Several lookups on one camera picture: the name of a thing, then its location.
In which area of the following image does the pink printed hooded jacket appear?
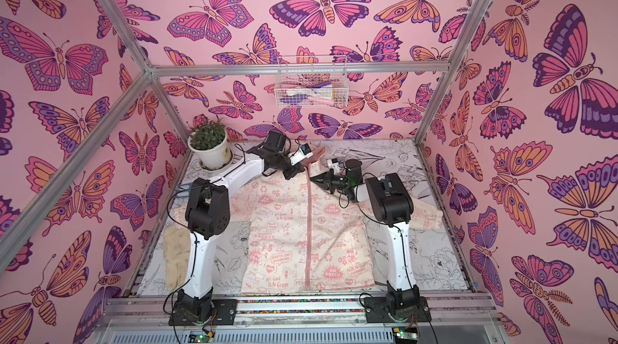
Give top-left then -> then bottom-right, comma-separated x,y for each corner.
230,150 -> 442,294

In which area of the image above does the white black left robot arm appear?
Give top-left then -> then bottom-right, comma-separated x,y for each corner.
172,131 -> 313,325

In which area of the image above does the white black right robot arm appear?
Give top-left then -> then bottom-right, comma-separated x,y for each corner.
310,159 -> 421,321

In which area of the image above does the potted green plant white pot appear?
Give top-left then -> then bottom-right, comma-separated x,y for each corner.
188,118 -> 233,170

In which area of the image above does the blue yellow garden hand rake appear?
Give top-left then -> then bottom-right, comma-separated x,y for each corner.
175,182 -> 192,199

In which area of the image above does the beige work glove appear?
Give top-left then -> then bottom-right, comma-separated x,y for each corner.
163,226 -> 191,291

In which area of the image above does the white wire wall basket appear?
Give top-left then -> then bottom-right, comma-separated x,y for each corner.
272,54 -> 349,108

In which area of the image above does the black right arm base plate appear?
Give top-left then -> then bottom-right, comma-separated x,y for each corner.
360,297 -> 432,324

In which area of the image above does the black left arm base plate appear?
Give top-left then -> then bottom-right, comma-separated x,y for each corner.
168,297 -> 238,327

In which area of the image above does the aluminium front rail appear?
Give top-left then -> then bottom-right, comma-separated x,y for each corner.
90,292 -> 510,343

